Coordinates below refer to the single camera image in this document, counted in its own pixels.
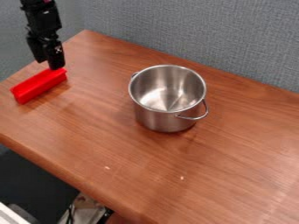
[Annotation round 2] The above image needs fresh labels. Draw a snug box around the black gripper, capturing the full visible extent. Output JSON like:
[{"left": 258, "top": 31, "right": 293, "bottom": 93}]
[{"left": 20, "top": 0, "right": 66, "bottom": 70}]

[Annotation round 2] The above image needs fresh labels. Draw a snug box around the red rectangular block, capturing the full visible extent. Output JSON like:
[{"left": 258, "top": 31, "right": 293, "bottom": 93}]
[{"left": 11, "top": 68, "right": 67, "bottom": 104}]

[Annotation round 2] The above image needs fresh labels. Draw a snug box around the stainless steel pot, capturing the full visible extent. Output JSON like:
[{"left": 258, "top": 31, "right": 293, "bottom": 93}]
[{"left": 128, "top": 65, "right": 210, "bottom": 133}]

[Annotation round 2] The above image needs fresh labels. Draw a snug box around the white object at corner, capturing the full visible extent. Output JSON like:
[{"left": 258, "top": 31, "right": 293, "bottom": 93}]
[{"left": 0, "top": 202, "right": 31, "bottom": 224}]

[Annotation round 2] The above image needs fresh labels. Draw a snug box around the grey table leg bracket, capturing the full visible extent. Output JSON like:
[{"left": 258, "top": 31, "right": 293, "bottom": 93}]
[{"left": 58, "top": 192, "right": 114, "bottom": 224}]

